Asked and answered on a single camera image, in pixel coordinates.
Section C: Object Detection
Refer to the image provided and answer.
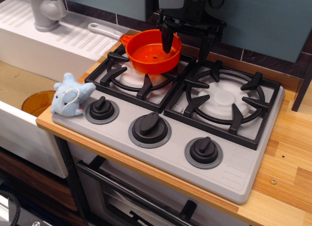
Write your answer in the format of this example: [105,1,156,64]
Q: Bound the orange plastic bowl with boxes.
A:
[21,90,55,117]

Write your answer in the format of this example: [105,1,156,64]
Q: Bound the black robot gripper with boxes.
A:
[156,8,226,61]

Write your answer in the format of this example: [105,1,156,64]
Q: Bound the black middle stove knob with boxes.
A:
[128,112,172,149]

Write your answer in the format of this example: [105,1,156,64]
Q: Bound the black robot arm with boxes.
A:
[156,0,227,61]

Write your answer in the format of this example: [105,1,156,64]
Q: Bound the black right stove knob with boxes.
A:
[184,137,223,169]

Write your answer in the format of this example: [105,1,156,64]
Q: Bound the orange pot with grey handle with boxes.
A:
[88,23,182,74]

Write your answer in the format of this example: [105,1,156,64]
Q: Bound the black cable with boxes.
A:
[208,0,226,10]

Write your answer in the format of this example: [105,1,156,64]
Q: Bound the black stove knob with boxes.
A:
[128,112,172,149]
[85,96,119,125]
[184,137,223,169]

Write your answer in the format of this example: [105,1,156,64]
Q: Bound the black oven door handle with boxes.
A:
[76,156,197,226]

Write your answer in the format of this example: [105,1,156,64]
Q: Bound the grey toy stove top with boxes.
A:
[52,82,285,204]

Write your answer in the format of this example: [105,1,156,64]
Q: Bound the grey toy faucet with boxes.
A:
[30,0,66,32]

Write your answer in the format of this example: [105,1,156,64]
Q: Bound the black right burner grate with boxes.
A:
[164,61,281,150]

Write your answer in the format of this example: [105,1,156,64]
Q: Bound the black burner grate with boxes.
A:
[85,45,196,113]
[164,61,281,150]

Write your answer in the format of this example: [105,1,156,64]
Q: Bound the light blue plush elephant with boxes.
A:
[50,73,96,117]

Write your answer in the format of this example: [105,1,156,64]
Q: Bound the white toy sink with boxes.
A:
[0,0,116,178]

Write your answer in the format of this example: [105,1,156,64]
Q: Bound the black left burner grate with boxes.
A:
[85,45,196,113]

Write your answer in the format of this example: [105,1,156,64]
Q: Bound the black left stove knob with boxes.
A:
[85,96,119,125]

